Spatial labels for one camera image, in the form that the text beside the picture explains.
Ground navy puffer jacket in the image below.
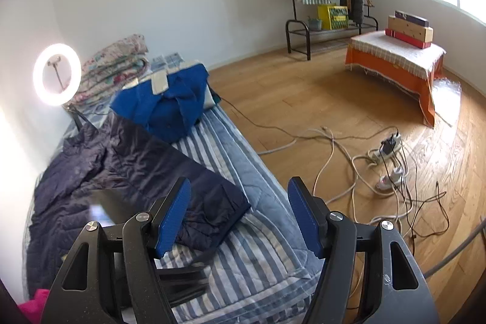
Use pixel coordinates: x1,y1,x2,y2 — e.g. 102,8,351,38
26,114,250,294

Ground striped bed cover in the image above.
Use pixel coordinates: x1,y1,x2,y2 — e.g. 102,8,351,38
22,105,328,324

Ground white power strip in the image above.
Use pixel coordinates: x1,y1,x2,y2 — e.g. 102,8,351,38
368,132,402,164

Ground blue work jacket pile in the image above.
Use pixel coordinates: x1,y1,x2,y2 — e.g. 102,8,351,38
110,61,216,143

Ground black tripod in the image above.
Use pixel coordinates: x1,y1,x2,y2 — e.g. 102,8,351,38
47,56,82,131

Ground folded floral quilt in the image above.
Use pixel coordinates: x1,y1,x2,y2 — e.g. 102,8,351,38
69,34,149,106

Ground pink cloth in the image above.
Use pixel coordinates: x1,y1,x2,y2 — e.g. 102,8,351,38
18,289,50,324

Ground orange covered table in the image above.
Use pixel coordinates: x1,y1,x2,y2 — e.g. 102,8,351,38
345,30,446,128

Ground small green pot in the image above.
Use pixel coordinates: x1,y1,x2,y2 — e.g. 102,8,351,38
307,17,322,31

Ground yellow box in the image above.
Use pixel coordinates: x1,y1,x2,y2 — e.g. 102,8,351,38
317,4,348,30

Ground stacked boxes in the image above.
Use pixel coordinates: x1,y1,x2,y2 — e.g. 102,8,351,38
385,11,434,49

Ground white extension cord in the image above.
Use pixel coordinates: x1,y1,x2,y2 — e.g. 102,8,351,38
258,126,415,234

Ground ring light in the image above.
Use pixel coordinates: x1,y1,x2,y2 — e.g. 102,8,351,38
32,43,81,107

